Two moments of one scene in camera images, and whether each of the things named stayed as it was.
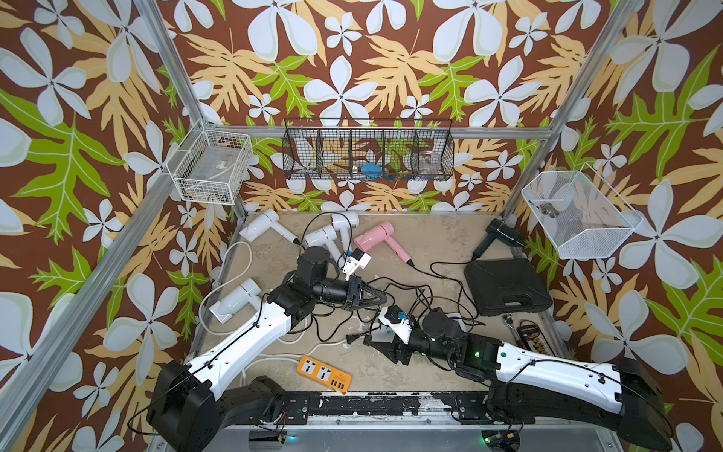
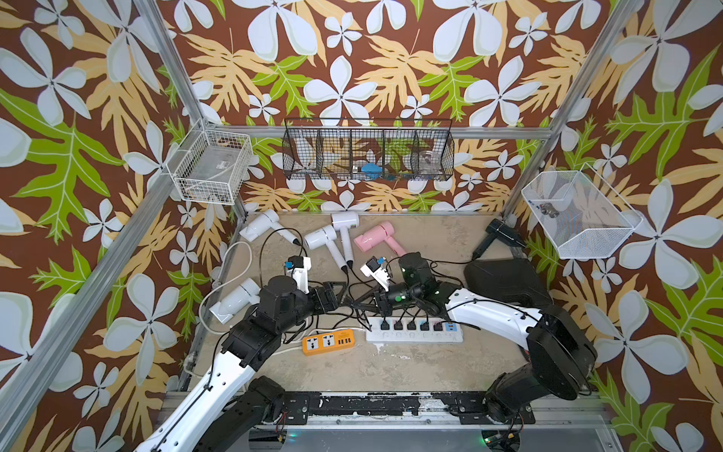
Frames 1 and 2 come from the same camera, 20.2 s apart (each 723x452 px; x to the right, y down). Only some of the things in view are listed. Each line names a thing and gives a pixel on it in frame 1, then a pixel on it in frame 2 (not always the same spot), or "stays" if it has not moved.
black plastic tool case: [505, 286] stays
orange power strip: [324, 374] → [328, 343]
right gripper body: [420, 343] → [401, 295]
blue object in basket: [372, 170] stays
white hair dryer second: [323, 237] stays
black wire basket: [363, 149] stays
